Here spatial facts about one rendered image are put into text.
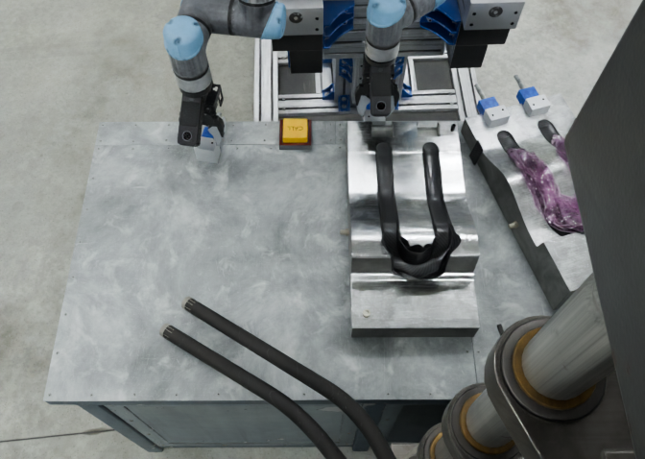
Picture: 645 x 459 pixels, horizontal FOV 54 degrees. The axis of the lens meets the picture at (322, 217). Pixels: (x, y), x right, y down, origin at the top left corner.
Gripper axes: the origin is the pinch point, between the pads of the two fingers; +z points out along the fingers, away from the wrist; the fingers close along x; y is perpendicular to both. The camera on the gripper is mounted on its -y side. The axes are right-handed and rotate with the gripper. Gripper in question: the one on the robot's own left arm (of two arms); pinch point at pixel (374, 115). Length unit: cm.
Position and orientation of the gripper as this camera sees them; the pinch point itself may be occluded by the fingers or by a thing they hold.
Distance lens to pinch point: 159.8
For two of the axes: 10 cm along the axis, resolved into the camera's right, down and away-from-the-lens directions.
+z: 0.0, 4.8, 8.8
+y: 0.2, -8.8, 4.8
